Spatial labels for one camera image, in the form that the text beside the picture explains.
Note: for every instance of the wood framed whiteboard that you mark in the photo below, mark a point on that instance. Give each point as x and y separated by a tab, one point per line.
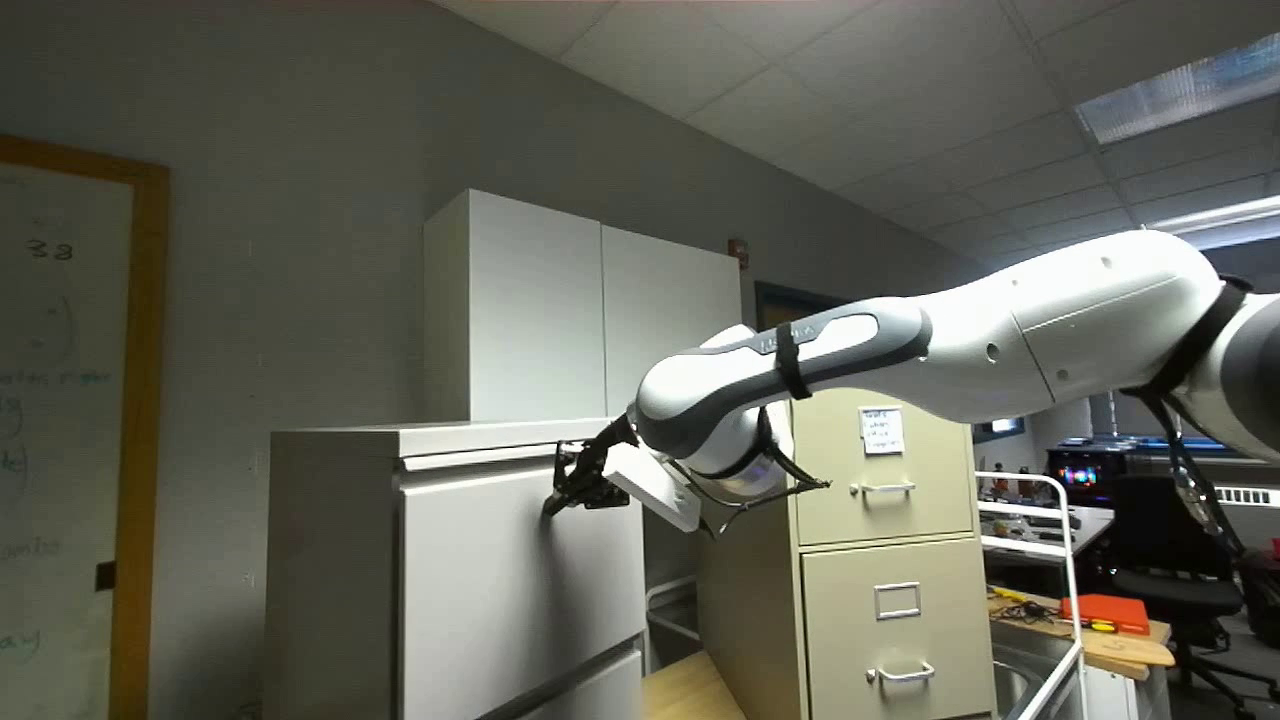
66	427

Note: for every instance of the white cabinet drawer front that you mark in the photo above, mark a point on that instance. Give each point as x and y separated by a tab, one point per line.
520	603

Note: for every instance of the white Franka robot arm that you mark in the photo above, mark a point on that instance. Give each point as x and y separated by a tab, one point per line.
1015	335

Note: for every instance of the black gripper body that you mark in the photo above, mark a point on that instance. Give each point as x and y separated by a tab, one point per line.
600	465

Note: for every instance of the black office chair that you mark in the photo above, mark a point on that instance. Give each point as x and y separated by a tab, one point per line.
1200	585

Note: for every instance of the orange tool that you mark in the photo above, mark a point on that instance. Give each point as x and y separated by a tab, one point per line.
1109	615

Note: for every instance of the tall white storage cabinet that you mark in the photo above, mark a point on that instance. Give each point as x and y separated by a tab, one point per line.
574	305

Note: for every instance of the beige metal file cabinet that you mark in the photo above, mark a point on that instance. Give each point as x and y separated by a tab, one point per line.
881	585

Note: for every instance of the white paper label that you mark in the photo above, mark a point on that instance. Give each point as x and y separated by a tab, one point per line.
881	431

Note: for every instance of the white metal tube rack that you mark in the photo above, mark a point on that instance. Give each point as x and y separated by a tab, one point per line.
1054	603

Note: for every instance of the white lateral file cabinet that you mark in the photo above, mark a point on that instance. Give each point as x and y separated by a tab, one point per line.
335	575

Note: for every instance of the wooden work table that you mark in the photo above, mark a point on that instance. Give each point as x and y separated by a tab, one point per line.
1083	643

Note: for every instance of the fluorescent ceiling light panel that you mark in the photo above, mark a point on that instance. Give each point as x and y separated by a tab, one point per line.
1183	86

